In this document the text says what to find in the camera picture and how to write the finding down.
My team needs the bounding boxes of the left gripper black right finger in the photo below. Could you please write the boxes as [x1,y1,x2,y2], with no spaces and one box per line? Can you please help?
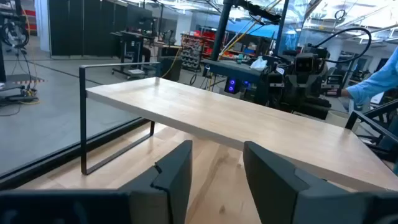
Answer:
[242,141,374,224]

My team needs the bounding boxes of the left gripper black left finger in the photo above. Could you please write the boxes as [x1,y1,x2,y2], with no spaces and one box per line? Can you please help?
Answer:
[119,139,193,224]

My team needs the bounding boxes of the white crumpled tissue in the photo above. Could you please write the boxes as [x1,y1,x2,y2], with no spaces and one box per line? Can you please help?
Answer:
[250,55,268,71]

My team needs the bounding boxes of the dark slanted pole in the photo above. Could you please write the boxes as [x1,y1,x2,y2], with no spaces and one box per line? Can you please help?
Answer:
[273,0,290,57]

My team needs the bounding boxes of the computer with purple lights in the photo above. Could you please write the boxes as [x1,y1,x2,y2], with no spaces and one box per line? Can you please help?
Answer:
[224,77,249,95]

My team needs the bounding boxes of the grey side desk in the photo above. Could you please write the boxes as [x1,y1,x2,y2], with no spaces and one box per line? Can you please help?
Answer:
[201,58,269,85]

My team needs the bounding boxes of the person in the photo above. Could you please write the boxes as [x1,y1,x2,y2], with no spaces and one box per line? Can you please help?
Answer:
[340,46,398,114]

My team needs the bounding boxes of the black support pole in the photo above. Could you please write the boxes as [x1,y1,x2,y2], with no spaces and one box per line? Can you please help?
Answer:
[210,0,234,62]

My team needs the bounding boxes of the rack with red bins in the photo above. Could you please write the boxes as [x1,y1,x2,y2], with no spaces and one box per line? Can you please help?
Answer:
[180,29,218,72]

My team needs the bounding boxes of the black bin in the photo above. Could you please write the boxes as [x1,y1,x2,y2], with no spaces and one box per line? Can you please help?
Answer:
[157,45,183,82]

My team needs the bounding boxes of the black rolling cart desk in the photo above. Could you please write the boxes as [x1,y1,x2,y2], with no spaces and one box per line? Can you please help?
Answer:
[110,30,156,79]

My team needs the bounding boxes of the black partition panels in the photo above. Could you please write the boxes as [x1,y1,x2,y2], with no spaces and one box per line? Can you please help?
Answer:
[48,0,128,57]

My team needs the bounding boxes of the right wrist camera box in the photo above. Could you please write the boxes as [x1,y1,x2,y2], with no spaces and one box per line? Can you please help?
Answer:
[294,52,315,75]

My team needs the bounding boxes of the wooden shelf black metal frame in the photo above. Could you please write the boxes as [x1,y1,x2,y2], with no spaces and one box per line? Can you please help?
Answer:
[78,62,398,192]

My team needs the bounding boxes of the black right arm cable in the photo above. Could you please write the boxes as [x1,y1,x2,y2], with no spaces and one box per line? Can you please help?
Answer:
[312,27,373,65]

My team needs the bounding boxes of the black aluminium table frame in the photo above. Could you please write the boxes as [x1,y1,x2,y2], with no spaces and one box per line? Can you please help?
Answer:
[0,117,155,191]

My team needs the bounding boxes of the floor power strip with cables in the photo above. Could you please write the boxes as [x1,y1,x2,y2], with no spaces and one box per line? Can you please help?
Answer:
[0,86,41,108]

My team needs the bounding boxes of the black coiled cable bundle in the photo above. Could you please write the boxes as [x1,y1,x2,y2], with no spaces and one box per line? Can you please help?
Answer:
[0,18,30,50]

